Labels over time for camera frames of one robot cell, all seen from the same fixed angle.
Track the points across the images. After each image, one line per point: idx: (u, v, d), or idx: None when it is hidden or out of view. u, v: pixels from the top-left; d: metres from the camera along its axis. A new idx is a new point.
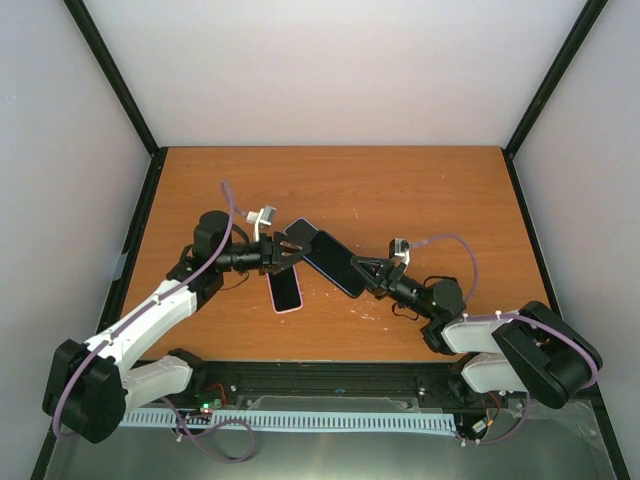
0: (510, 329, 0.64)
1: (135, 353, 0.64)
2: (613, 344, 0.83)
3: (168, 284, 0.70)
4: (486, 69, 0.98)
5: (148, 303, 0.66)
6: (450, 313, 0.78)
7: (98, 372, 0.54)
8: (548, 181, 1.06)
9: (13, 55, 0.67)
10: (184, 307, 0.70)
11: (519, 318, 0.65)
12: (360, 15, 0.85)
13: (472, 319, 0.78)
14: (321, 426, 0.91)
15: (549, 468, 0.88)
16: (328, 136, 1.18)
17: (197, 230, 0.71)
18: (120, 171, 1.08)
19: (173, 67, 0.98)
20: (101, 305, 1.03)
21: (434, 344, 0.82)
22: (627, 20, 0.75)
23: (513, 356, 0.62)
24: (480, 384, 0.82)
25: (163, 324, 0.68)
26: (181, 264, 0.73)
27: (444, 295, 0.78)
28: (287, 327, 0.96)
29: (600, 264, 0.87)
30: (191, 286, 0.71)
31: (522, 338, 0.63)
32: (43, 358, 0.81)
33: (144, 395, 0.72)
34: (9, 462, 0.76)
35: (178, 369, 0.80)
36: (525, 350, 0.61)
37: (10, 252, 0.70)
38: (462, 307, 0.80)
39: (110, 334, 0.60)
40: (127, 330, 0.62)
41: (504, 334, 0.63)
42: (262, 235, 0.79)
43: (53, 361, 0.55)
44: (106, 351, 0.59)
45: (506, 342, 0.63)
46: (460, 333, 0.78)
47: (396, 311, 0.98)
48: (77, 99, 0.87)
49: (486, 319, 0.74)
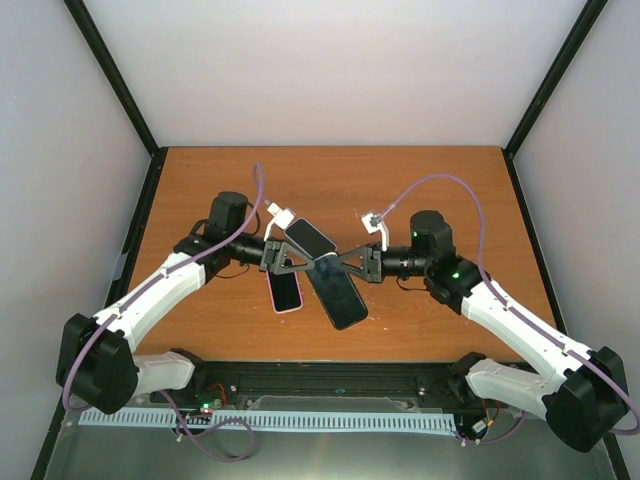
0: (585, 389, 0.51)
1: (145, 327, 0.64)
2: (613, 343, 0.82)
3: (177, 258, 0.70)
4: (485, 68, 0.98)
5: (156, 276, 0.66)
6: (434, 239, 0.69)
7: (106, 348, 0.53)
8: (548, 181, 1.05)
9: (14, 56, 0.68)
10: (192, 281, 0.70)
11: (592, 366, 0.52)
12: (359, 15, 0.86)
13: (516, 312, 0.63)
14: (320, 426, 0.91)
15: (550, 469, 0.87)
16: (330, 137, 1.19)
17: (216, 201, 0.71)
18: (119, 170, 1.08)
19: (174, 68, 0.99)
20: (101, 304, 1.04)
21: (443, 296, 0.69)
22: (627, 19, 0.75)
23: (568, 404, 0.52)
24: (486, 393, 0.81)
25: (172, 297, 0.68)
26: (190, 237, 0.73)
27: (421, 222, 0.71)
28: (287, 326, 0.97)
29: (599, 263, 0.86)
30: (200, 260, 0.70)
31: (592, 396, 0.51)
32: (41, 356, 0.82)
33: (151, 383, 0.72)
34: (9, 459, 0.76)
35: (182, 362, 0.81)
36: (586, 412, 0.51)
37: (11, 251, 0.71)
38: (448, 233, 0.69)
39: (118, 307, 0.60)
40: (135, 303, 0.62)
41: (578, 395, 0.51)
42: (271, 237, 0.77)
43: (64, 335, 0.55)
44: (115, 325, 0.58)
45: (573, 398, 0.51)
46: (504, 326, 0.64)
47: (402, 285, 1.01)
48: (77, 99, 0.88)
49: (547, 341, 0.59)
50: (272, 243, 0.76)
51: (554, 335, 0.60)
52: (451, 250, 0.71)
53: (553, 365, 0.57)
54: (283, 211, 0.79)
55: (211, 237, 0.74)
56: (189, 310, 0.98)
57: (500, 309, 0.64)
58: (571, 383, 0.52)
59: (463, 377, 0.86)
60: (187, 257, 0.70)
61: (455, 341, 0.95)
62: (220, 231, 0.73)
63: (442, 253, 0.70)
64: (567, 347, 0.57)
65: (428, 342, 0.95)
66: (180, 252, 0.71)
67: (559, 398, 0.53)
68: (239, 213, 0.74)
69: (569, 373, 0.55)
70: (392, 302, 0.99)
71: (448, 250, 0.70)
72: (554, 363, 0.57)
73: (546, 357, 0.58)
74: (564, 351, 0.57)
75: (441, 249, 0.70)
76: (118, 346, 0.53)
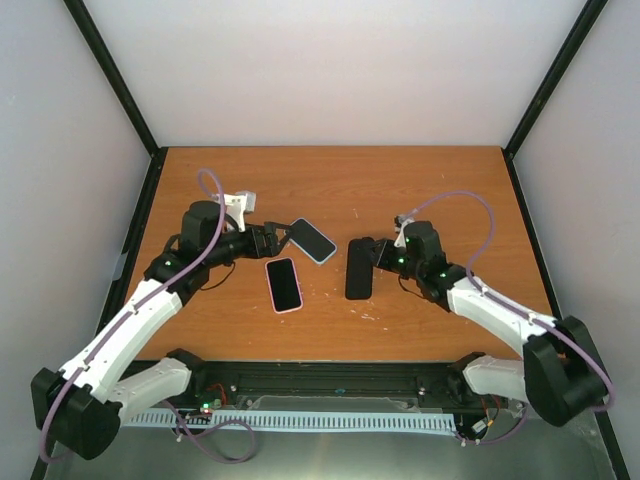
0: (545, 349, 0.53)
1: (120, 370, 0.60)
2: (612, 343, 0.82)
3: (146, 289, 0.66)
4: (485, 68, 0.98)
5: (125, 313, 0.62)
6: (421, 242, 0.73)
7: (74, 402, 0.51)
8: (548, 180, 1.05)
9: (13, 56, 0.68)
10: (166, 310, 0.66)
11: (557, 332, 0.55)
12: (359, 15, 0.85)
13: (493, 296, 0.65)
14: (321, 426, 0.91)
15: (549, 469, 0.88)
16: (329, 136, 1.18)
17: (187, 216, 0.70)
18: (119, 170, 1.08)
19: (174, 68, 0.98)
20: (101, 305, 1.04)
21: (433, 295, 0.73)
22: (627, 19, 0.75)
23: (533, 368, 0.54)
24: (484, 388, 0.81)
25: (146, 333, 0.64)
26: (162, 257, 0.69)
27: (410, 227, 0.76)
28: (287, 326, 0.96)
29: (598, 264, 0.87)
30: (172, 286, 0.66)
31: (554, 359, 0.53)
32: (42, 358, 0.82)
33: (142, 404, 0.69)
34: (10, 460, 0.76)
35: (174, 374, 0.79)
36: (548, 373, 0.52)
37: (12, 252, 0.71)
38: (435, 236, 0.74)
39: (84, 359, 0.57)
40: (102, 351, 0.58)
41: (535, 353, 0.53)
42: (251, 227, 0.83)
43: (33, 391, 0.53)
44: (82, 379, 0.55)
45: (533, 358, 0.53)
46: (479, 310, 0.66)
47: (404, 285, 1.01)
48: (77, 98, 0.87)
49: (514, 313, 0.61)
50: (255, 229, 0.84)
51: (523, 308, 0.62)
52: (439, 253, 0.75)
53: (518, 332, 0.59)
54: (239, 197, 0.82)
55: (185, 254, 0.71)
56: (189, 310, 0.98)
57: (477, 296, 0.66)
58: (532, 344, 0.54)
59: (462, 374, 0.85)
60: (158, 282, 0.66)
61: (456, 341, 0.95)
62: (195, 246, 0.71)
63: (430, 256, 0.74)
64: (531, 316, 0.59)
65: (428, 342, 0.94)
66: (151, 279, 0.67)
67: (525, 364, 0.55)
68: (212, 227, 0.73)
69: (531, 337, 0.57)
70: (393, 303, 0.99)
71: (437, 254, 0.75)
72: (519, 331, 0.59)
73: (514, 328, 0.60)
74: (528, 320, 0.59)
75: (430, 253, 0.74)
76: (86, 401, 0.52)
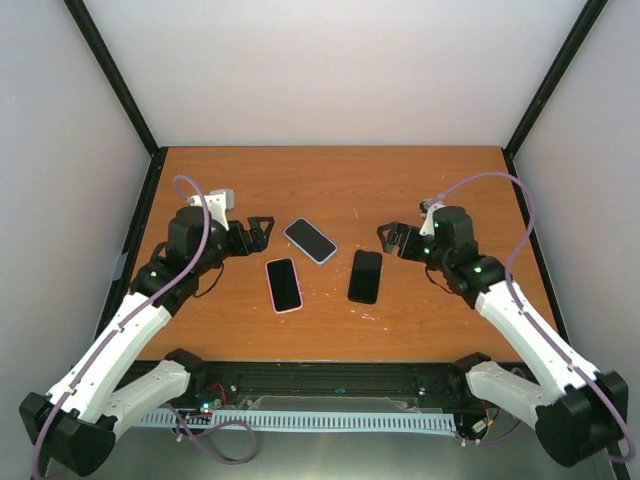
0: (580, 407, 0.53)
1: (110, 389, 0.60)
2: (613, 343, 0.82)
3: (132, 303, 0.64)
4: (484, 69, 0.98)
5: (110, 333, 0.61)
6: (452, 228, 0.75)
7: (63, 427, 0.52)
8: (549, 180, 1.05)
9: (13, 56, 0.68)
10: (154, 325, 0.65)
11: (596, 388, 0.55)
12: (358, 14, 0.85)
13: (530, 319, 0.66)
14: (321, 426, 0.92)
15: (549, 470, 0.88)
16: (329, 136, 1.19)
17: (173, 223, 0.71)
18: (119, 169, 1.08)
19: (174, 68, 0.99)
20: (101, 306, 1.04)
21: (460, 287, 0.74)
22: (626, 20, 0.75)
23: (562, 420, 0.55)
24: (484, 394, 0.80)
25: (136, 350, 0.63)
26: (149, 268, 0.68)
27: (442, 212, 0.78)
28: (287, 326, 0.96)
29: (599, 264, 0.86)
30: (158, 300, 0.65)
31: (586, 416, 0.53)
32: (41, 358, 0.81)
33: (139, 411, 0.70)
34: (11, 460, 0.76)
35: (173, 377, 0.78)
36: (577, 429, 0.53)
37: (12, 252, 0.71)
38: (468, 225, 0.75)
39: (71, 382, 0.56)
40: (89, 373, 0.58)
41: (571, 411, 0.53)
42: (235, 225, 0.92)
43: (22, 415, 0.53)
44: (69, 403, 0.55)
45: (566, 412, 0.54)
46: (512, 330, 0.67)
47: (430, 277, 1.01)
48: (77, 99, 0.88)
49: (554, 352, 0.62)
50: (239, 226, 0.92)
51: (564, 349, 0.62)
52: (470, 244, 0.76)
53: (554, 376, 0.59)
54: (218, 194, 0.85)
55: (173, 263, 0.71)
56: (189, 310, 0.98)
57: (514, 311, 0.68)
58: (569, 399, 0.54)
59: (463, 374, 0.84)
60: (144, 298, 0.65)
61: (456, 341, 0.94)
62: (182, 255, 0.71)
63: (459, 244, 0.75)
64: (573, 363, 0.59)
65: (428, 341, 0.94)
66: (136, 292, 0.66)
67: (553, 411, 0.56)
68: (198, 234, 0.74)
69: (569, 388, 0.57)
70: (393, 302, 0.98)
71: (468, 243, 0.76)
72: (557, 373, 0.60)
73: (550, 369, 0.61)
74: (569, 366, 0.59)
75: (460, 240, 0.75)
76: (75, 425, 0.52)
